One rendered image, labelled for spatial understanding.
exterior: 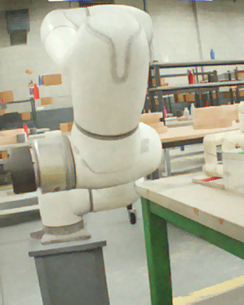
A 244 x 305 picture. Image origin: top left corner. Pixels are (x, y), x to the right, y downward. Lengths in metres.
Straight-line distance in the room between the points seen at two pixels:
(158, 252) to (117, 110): 0.64
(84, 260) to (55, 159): 0.84
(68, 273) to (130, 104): 0.95
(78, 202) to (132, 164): 0.78
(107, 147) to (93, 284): 0.91
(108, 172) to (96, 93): 0.14
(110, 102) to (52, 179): 0.15
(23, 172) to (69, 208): 0.80
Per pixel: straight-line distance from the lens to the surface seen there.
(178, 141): 2.89
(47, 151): 0.58
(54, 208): 1.37
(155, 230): 1.07
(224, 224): 0.70
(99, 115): 0.53
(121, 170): 0.60
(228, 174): 0.90
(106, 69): 0.49
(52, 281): 1.40
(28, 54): 11.88
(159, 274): 1.13
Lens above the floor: 1.14
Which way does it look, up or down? 5 degrees down
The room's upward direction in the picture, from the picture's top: 7 degrees counter-clockwise
